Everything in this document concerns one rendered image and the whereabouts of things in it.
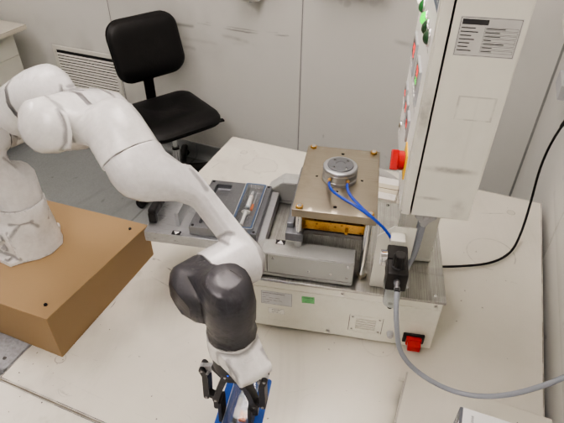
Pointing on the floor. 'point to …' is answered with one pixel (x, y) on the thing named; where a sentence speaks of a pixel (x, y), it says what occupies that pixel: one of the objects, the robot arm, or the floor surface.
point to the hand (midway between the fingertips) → (237, 410)
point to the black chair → (165, 131)
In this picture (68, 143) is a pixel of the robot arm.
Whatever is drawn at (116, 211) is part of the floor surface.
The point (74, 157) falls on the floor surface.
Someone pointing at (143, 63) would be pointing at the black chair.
